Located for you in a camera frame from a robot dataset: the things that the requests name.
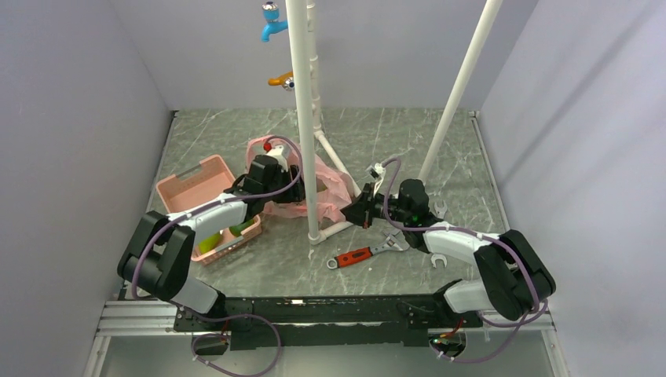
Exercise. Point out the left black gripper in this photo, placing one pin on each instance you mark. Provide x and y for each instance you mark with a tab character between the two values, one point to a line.
296	192

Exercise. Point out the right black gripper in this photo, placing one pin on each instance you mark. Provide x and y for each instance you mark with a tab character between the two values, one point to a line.
358	210

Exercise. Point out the pink plastic bag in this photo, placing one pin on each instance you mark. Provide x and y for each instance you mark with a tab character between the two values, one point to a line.
328	192

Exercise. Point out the dark green fake lime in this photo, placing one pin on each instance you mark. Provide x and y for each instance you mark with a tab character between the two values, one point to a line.
237	230

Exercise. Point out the light green fake fruit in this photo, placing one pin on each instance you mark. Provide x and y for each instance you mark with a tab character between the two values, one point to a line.
210	243

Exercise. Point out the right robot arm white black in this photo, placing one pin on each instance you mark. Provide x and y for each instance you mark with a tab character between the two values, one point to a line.
512	281

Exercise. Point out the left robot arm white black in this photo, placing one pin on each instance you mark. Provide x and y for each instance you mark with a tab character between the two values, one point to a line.
157	258

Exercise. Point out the pink plastic basket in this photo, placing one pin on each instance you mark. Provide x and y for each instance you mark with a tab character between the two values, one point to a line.
196	186

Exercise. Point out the silver open end wrench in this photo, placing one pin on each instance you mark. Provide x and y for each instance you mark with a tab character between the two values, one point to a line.
439	260

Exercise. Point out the orange faucet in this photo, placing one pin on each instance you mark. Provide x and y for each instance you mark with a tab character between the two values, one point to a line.
285	81

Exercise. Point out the blue faucet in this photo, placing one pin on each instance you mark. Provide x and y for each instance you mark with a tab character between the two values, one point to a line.
273	23

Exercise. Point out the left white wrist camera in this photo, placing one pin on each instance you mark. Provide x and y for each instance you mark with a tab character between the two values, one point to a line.
280	153

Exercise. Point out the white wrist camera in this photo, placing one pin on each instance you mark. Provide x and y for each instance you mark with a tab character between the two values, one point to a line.
280	153
377	172

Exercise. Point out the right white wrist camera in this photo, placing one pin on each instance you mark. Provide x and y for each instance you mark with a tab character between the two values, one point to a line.
377	172

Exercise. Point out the red handled adjustable wrench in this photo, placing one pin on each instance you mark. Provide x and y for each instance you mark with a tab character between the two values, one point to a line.
393	241

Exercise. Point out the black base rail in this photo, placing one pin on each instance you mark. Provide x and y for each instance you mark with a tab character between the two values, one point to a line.
251	323

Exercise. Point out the white PVC pipe frame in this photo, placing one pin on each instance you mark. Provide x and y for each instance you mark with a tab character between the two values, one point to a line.
304	61

